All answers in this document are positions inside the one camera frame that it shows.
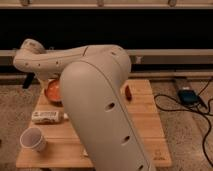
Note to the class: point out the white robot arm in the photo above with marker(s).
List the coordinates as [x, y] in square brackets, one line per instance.
[91, 78]

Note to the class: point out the white sponge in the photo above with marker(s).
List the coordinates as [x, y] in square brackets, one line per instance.
[85, 153]

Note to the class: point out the red brown object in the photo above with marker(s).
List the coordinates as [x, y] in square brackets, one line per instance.
[128, 94]

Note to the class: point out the orange bowl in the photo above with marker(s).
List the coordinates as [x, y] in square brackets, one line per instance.
[52, 92]

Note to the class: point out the white plastic bottle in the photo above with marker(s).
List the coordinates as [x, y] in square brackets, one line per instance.
[48, 117]

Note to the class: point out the wooden board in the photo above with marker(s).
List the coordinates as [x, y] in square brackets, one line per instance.
[64, 149]

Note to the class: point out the blue power adapter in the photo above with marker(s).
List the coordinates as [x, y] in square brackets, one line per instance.
[188, 97]

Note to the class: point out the white paper cup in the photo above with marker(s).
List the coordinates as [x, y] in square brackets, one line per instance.
[32, 138]

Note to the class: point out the white horizontal rail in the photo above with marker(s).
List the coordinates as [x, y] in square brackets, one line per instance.
[143, 52]

